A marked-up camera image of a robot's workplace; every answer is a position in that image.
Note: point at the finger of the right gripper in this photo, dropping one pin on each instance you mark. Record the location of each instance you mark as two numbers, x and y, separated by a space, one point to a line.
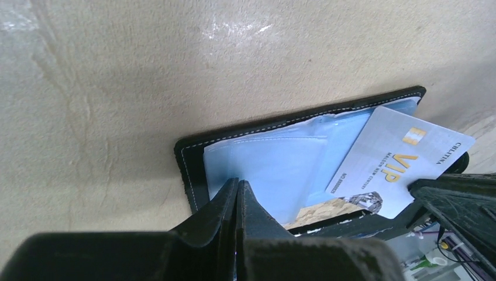
470 214
467 183

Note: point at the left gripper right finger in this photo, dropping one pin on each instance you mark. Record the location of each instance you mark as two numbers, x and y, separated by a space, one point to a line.
267 251

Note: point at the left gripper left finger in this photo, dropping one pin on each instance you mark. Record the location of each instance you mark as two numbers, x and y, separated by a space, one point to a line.
200 248

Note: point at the black leather card holder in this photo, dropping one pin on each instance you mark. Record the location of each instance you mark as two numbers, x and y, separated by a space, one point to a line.
289 160

